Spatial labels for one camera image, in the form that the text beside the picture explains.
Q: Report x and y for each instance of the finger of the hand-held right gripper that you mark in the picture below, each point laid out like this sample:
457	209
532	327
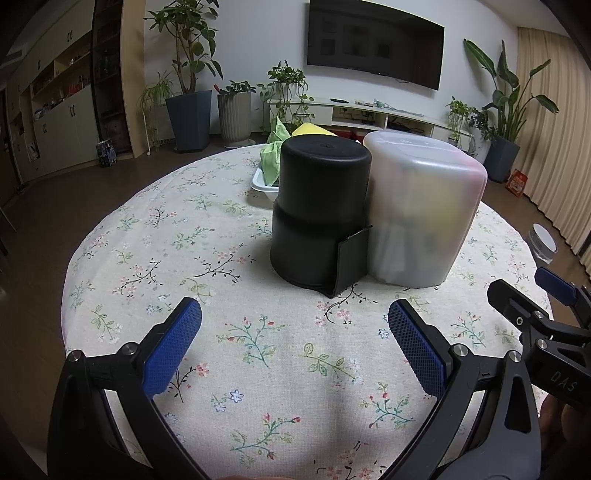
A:
556	284
517	304

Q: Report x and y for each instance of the trailing pothos plant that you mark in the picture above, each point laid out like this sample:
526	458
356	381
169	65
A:
286	78

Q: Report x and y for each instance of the red paper bag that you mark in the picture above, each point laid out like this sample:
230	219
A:
517	183

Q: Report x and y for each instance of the white wall cabinet unit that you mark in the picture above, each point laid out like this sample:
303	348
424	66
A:
60	129

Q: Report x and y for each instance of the hanging vine plant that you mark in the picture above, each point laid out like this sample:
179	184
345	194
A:
461	115

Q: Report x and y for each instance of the wall-mounted television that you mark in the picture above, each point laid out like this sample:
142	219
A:
374	41

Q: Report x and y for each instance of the grey ribbed planter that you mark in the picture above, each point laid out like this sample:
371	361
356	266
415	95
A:
234	120

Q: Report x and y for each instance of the white television cabinet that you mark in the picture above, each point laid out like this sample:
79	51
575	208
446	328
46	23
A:
323	113

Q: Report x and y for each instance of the dark blue square planter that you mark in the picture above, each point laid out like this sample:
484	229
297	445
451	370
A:
189	122

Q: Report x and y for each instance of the grey trash can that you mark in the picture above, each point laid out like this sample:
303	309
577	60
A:
542	244

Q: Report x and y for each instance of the bird of paradise plant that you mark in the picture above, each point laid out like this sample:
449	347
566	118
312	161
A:
503	87

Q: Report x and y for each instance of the blue toy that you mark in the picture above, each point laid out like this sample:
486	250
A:
105	153

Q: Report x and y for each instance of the dark grey square planter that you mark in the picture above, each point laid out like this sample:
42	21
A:
502	159

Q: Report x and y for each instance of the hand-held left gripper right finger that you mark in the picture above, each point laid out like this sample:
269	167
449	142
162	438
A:
415	346

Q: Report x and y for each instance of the white plastic tray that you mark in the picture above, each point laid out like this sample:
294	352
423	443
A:
261	182

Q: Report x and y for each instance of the yellow sponge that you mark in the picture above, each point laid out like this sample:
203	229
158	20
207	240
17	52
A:
311	130
443	198

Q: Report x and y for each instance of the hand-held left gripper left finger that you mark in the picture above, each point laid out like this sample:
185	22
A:
173	346

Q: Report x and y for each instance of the dark glass display cabinet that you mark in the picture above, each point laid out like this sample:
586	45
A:
111	78

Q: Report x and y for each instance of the spider plant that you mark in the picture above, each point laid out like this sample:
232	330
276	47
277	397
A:
154	94

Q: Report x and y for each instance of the person's right hand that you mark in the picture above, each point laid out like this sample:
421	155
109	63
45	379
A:
558	420

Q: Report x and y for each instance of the green cloth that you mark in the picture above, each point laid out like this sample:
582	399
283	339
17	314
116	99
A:
272	157

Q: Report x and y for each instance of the tall money tree plant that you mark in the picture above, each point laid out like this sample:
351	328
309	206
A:
184	41

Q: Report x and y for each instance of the translucent plastic container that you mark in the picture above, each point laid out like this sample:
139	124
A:
415	240

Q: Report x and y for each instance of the beige curtain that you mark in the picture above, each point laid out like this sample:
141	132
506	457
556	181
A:
558	152

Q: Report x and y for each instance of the small leafy plant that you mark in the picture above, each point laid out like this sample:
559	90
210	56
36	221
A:
236	87

